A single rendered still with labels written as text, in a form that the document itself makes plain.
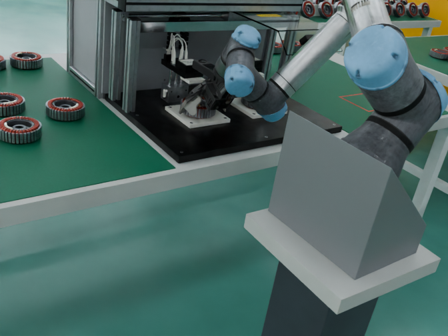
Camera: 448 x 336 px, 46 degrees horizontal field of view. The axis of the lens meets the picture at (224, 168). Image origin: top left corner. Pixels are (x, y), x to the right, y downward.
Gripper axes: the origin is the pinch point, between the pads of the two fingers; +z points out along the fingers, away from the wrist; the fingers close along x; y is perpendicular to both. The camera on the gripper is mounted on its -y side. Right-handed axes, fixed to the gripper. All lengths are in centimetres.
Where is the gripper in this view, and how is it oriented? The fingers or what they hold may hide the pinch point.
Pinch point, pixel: (197, 109)
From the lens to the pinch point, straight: 165.3
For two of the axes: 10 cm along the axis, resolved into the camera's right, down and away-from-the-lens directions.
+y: 4.3, 8.3, -3.6
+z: -4.1, 5.3, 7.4
